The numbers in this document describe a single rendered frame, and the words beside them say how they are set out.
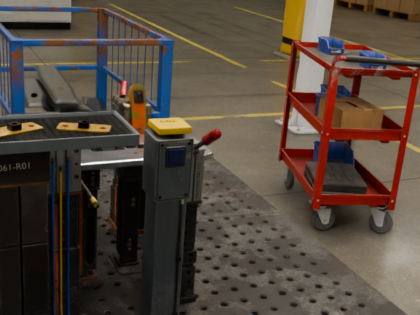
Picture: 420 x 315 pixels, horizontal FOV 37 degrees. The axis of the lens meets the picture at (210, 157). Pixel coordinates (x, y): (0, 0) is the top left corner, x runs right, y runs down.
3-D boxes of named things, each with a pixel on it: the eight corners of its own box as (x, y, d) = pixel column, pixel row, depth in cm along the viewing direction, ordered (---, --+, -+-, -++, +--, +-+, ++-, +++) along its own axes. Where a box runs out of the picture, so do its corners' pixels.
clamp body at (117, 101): (136, 214, 181) (140, 90, 169) (153, 237, 168) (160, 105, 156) (100, 219, 176) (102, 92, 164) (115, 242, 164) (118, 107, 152)
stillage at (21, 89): (-15, 150, 417) (-23, 4, 385) (103, 142, 451) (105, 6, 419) (16, 229, 317) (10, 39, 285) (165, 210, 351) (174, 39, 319)
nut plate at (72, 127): (111, 126, 104) (112, 119, 104) (109, 134, 100) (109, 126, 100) (60, 123, 103) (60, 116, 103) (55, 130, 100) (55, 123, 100)
